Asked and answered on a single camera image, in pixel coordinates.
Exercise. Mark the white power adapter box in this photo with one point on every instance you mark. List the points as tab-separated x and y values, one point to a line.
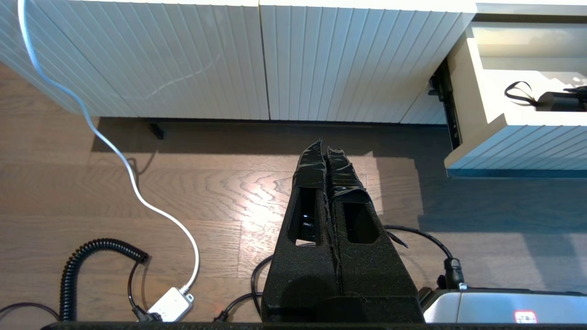
171	304

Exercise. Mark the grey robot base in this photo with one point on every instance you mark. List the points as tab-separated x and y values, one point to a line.
495	307

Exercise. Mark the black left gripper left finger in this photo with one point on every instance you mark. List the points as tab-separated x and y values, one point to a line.
302	279

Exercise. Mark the white fluted drawer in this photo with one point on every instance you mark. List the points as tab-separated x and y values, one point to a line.
504	146

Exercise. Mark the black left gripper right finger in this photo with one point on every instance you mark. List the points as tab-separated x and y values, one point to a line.
376	279

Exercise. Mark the white tv cabinet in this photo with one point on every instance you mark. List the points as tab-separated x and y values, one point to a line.
183	55

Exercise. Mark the black umbrella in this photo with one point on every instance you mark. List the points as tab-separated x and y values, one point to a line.
559	101

